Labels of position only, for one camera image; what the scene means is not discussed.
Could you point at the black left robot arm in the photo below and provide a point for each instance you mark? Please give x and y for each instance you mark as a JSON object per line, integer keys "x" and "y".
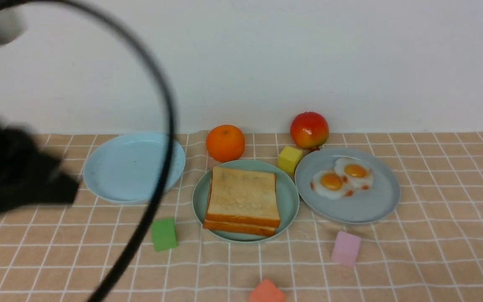
{"x": 11, "y": 27}

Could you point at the pink foam cube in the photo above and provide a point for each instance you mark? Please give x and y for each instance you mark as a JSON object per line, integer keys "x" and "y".
{"x": 346, "y": 249}

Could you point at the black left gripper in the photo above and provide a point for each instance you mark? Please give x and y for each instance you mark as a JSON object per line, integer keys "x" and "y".
{"x": 31, "y": 176}

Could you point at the fried egg right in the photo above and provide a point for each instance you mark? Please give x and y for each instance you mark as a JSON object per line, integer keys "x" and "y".
{"x": 354, "y": 172}

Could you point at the fried egg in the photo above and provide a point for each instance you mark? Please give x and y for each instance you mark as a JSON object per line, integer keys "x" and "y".
{"x": 354, "y": 172}
{"x": 330, "y": 185}

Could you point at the yellow foam cube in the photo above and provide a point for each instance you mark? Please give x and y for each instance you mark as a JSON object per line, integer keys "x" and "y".
{"x": 288, "y": 159}

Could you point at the toast slice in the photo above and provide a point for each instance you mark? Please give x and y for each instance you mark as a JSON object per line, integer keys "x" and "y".
{"x": 240, "y": 197}
{"x": 235, "y": 227}

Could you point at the toast slice top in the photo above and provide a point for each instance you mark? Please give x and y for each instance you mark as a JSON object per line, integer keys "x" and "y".
{"x": 240, "y": 197}

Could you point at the orange fruit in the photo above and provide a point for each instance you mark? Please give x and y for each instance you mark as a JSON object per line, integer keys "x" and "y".
{"x": 225, "y": 143}

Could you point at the red yellow apple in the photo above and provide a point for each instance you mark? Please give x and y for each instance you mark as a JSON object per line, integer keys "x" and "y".
{"x": 309, "y": 131}

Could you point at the beige checkered tablecloth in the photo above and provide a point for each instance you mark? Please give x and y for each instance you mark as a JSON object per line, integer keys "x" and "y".
{"x": 429, "y": 250}

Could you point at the toast slice bottom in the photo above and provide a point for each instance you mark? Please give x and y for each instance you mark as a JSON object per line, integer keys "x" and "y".
{"x": 235, "y": 227}

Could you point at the fried egg bottom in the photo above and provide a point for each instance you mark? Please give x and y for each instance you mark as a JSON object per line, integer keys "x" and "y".
{"x": 330, "y": 185}

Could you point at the red foam block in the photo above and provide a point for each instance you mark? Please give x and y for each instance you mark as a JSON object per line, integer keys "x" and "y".
{"x": 266, "y": 291}

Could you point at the green foam cube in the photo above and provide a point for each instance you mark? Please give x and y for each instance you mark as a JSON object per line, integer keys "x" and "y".
{"x": 163, "y": 234}

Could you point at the grey plate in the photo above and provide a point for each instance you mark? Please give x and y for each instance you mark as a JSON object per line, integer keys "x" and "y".
{"x": 364, "y": 206}

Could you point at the light blue plate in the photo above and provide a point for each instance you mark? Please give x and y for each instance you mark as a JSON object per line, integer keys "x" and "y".
{"x": 125, "y": 170}

